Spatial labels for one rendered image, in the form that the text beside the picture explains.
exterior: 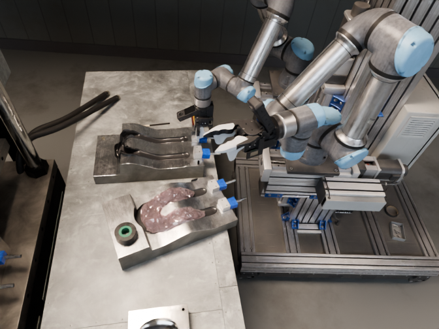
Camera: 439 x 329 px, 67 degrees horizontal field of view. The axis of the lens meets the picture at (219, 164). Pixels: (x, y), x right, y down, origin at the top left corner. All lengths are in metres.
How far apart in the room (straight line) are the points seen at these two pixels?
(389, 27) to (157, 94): 1.37
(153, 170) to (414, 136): 1.18
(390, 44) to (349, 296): 1.72
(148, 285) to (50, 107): 2.34
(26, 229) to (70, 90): 2.12
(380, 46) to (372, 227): 1.57
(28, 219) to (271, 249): 1.33
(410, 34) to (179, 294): 1.11
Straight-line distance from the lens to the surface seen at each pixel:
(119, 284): 1.37
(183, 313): 1.24
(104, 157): 1.64
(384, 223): 2.52
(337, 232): 2.33
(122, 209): 1.39
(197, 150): 1.55
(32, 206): 1.66
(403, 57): 1.02
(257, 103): 0.84
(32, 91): 3.61
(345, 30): 1.11
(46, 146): 3.03
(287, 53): 1.73
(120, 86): 2.13
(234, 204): 1.44
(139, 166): 1.51
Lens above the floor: 2.07
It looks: 50 degrees down
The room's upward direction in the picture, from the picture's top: 8 degrees clockwise
